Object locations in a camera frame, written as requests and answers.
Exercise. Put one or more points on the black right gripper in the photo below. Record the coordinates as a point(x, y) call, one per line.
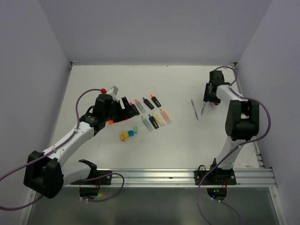
point(207, 97)

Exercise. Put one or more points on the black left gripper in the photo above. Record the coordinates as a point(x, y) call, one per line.
point(124, 113)

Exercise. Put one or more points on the black pink highlighter pen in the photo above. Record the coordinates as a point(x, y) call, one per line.
point(135, 108)

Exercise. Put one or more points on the yellow highlighter cap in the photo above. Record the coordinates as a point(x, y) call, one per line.
point(125, 134)

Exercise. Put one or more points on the blue highlighter cap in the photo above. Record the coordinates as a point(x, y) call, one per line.
point(130, 133)

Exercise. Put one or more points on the thin grey marker pen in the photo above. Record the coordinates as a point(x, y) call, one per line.
point(194, 109)

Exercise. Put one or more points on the orange pastel highlighter cap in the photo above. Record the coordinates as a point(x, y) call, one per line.
point(123, 137)

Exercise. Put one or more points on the mint green highlighter pen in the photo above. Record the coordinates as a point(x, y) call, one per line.
point(147, 124)

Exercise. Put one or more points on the purple black highlighter pen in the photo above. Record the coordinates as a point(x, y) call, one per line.
point(148, 103)

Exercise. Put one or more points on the blue highlighter pen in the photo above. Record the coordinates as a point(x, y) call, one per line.
point(153, 121)

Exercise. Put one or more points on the orange black highlighter pen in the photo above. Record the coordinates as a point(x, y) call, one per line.
point(155, 101)

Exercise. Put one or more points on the yellow pastel highlighter pen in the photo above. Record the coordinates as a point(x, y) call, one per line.
point(158, 119)

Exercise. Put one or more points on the orange pastel highlighter pen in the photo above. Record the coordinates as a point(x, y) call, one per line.
point(165, 116)

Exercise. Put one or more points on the lilac pastel highlighter pen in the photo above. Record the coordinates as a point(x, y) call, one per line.
point(212, 106)

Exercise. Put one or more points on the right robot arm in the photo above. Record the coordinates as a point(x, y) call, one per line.
point(241, 125)

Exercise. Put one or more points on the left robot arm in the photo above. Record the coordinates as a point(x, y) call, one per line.
point(45, 173)

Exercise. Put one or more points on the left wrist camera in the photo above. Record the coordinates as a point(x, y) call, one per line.
point(113, 91)

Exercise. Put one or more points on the aluminium right side rail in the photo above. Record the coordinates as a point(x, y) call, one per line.
point(251, 108)

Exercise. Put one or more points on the aluminium rail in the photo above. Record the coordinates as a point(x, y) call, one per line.
point(185, 178)
point(251, 108)

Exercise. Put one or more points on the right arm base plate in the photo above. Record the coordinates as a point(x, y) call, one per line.
point(218, 177)

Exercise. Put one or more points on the aluminium front rail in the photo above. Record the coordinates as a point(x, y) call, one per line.
point(185, 178)

